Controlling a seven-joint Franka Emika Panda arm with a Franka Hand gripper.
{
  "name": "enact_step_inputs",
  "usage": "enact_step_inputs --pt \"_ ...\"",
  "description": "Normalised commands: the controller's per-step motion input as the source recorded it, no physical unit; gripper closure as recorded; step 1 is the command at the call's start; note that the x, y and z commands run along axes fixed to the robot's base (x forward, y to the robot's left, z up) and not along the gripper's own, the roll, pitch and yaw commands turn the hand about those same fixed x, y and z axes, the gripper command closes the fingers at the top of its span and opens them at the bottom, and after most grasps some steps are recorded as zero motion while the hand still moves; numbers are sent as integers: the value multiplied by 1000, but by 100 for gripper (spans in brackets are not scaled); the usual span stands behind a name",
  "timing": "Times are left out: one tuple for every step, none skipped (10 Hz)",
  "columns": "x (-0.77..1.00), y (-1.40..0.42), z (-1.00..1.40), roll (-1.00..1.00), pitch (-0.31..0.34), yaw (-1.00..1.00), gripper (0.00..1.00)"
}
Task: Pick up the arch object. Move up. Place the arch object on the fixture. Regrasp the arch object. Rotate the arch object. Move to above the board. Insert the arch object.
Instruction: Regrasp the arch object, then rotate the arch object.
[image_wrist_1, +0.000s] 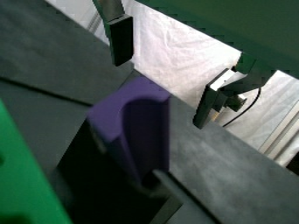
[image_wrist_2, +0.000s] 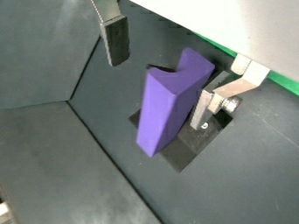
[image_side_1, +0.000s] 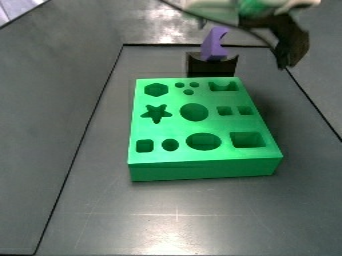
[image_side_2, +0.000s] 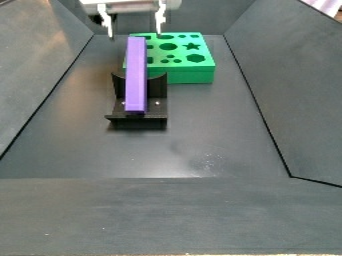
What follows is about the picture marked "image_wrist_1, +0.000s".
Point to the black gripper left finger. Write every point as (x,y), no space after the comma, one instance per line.
(118,29)

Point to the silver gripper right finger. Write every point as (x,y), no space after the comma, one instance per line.
(248,75)

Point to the purple arch block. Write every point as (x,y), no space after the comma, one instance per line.
(131,121)

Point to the black fixture stand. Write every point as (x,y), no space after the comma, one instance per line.
(104,197)

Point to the green shape sorter board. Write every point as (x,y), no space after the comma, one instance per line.
(28,201)

